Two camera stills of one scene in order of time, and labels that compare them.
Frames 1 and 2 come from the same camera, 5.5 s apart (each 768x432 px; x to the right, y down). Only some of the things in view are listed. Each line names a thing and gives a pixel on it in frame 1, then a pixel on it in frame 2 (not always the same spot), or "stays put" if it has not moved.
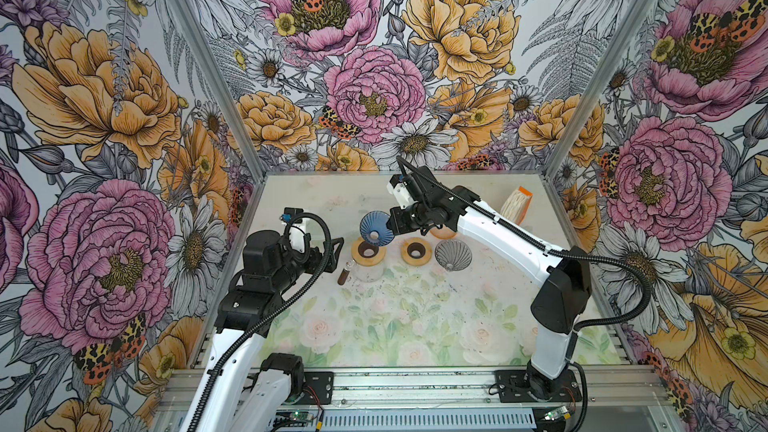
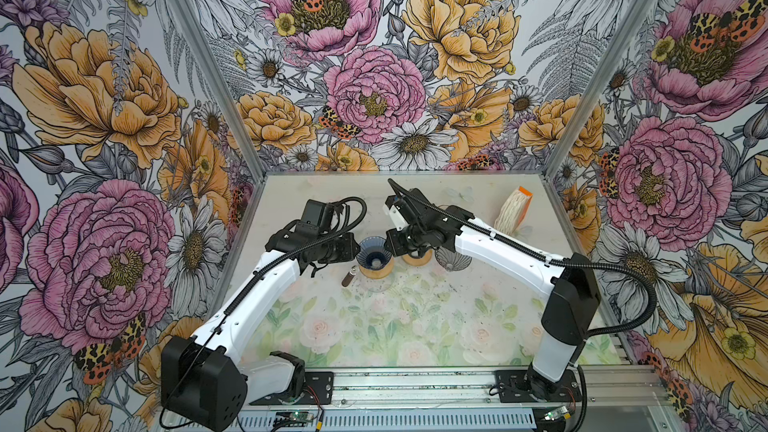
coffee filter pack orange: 516,205 stays put
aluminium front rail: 600,385 stays put
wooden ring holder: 367,254 → 379,273
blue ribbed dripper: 374,229 → 373,254
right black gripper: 396,218 → 396,248
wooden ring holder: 416,251 stays put
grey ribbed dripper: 453,255 stays put
